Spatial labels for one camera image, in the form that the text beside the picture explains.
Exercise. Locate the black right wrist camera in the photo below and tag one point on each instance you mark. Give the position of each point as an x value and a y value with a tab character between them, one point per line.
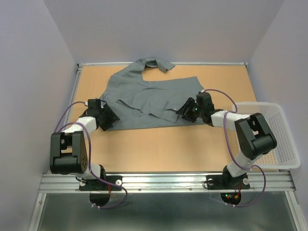
204	102

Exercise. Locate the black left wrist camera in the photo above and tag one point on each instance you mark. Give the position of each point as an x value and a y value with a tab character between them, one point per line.
94	107

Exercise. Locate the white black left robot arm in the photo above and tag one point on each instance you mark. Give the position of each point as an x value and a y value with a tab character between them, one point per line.
69	154

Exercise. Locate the grey long sleeve shirt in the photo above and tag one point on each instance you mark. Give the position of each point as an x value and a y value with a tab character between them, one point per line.
148	104

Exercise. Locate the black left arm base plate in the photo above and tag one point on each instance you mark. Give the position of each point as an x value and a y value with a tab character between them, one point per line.
96	185

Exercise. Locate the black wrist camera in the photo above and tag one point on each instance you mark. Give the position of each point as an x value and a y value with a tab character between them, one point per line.
94	107
204	102

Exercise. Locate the white perforated plastic basket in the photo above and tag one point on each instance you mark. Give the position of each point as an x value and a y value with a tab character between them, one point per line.
285	155

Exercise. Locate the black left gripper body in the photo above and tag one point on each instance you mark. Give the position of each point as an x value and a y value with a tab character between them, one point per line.
108	118

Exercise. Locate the aluminium front frame rail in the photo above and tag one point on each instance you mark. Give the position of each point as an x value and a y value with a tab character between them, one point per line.
168	182

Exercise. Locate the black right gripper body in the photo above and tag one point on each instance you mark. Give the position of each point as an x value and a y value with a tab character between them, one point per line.
192	111

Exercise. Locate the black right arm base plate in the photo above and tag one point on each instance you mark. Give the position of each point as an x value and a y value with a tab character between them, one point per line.
219	182

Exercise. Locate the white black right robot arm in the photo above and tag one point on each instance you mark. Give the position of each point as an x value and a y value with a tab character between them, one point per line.
254	136

